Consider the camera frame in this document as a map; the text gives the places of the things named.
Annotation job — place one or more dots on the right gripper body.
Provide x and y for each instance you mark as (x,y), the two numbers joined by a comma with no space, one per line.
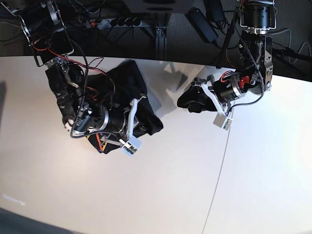
(117,123)

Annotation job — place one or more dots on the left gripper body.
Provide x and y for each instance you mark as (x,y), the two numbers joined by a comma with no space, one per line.
(219,94)

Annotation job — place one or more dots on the black T-shirt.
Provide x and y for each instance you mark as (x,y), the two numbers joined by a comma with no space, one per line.
(136,97)

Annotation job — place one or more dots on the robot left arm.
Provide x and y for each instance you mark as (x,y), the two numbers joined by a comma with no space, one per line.
(251,21)

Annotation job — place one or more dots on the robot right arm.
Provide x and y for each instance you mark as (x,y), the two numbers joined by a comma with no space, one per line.
(44,28)

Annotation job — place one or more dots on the black power brick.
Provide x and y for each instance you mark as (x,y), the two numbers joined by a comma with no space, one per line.
(201,25)

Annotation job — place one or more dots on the black adapter box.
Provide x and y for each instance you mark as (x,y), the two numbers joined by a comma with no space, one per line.
(214,10)

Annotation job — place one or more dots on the grey power strip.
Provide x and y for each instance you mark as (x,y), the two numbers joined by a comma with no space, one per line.
(101,24)

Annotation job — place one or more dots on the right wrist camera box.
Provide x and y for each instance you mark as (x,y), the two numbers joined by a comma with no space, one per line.
(130,146)

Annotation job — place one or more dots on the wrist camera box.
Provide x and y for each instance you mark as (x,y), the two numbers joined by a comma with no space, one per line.
(130,146)
(222,121)

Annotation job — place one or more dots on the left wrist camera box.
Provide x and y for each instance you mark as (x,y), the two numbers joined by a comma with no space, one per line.
(222,121)

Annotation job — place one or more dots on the aluminium frame post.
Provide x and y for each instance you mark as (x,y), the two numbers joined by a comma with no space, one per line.
(158,24)

